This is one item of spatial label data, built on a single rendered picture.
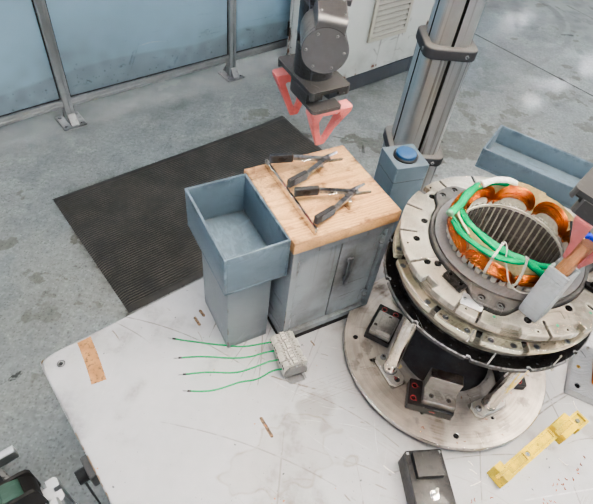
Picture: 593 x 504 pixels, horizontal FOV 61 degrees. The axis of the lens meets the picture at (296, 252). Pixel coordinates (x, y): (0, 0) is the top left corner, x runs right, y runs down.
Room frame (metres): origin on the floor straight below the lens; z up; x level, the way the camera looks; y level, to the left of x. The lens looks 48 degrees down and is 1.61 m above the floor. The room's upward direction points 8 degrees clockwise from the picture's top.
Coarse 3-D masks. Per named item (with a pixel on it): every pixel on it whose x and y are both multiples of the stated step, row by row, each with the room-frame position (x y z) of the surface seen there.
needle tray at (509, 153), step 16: (496, 144) 0.91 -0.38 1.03; (512, 144) 0.90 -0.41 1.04; (528, 144) 0.89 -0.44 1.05; (544, 144) 0.88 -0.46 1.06; (480, 160) 0.83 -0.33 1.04; (496, 160) 0.82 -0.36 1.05; (512, 160) 0.80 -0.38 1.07; (528, 160) 0.87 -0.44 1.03; (544, 160) 0.87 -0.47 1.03; (560, 160) 0.86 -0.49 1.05; (576, 160) 0.85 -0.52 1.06; (512, 176) 0.80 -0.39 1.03; (528, 176) 0.78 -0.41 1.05; (544, 176) 0.77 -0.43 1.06; (560, 176) 0.83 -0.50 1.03; (576, 176) 0.84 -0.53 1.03; (544, 192) 0.76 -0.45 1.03; (560, 192) 0.75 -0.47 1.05
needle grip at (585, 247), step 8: (584, 240) 0.42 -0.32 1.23; (576, 248) 0.42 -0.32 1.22; (584, 248) 0.41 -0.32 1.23; (592, 248) 0.41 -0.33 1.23; (568, 256) 0.42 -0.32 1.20; (576, 256) 0.42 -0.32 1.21; (584, 256) 0.41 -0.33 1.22; (560, 264) 0.42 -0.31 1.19; (568, 264) 0.42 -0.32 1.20; (576, 264) 0.41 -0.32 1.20; (568, 272) 0.41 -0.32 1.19
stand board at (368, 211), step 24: (264, 168) 0.67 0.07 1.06; (288, 168) 0.68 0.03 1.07; (336, 168) 0.70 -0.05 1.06; (360, 168) 0.71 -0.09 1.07; (264, 192) 0.61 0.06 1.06; (384, 192) 0.66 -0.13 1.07; (288, 216) 0.57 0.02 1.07; (312, 216) 0.57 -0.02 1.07; (336, 216) 0.58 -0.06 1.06; (360, 216) 0.59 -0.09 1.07; (384, 216) 0.60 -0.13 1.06; (312, 240) 0.52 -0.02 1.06; (336, 240) 0.55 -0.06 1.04
